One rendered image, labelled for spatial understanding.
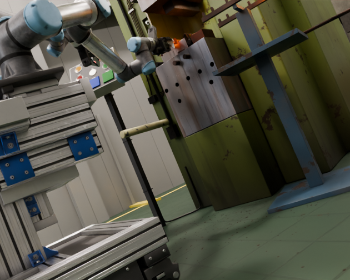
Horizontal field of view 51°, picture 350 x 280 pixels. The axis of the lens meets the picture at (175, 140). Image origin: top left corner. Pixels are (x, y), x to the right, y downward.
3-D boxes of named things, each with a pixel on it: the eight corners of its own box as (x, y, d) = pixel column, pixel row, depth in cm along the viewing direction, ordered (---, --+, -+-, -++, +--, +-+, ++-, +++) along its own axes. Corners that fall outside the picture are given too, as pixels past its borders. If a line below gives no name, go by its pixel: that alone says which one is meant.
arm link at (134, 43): (129, 56, 188) (123, 41, 188) (144, 56, 197) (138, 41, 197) (140, 49, 183) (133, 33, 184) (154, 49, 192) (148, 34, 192)
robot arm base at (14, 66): (5, 82, 119) (-6, 54, 120) (3, 97, 132) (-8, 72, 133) (50, 71, 127) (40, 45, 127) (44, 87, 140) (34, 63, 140)
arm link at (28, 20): (20, 53, 124) (93, 29, 171) (50, 31, 118) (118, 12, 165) (-2, 20, 121) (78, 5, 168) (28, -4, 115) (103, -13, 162)
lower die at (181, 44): (189, 49, 211) (183, 36, 211) (164, 65, 223) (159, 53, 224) (224, 49, 244) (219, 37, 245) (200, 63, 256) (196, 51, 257)
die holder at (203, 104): (236, 113, 196) (203, 36, 197) (183, 138, 219) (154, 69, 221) (274, 100, 240) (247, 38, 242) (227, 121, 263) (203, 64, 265)
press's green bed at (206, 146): (271, 196, 194) (236, 114, 196) (214, 211, 217) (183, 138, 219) (304, 168, 238) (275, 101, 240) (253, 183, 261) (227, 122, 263)
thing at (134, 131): (126, 137, 211) (123, 128, 211) (120, 140, 214) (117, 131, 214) (171, 124, 245) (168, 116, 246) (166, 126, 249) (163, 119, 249)
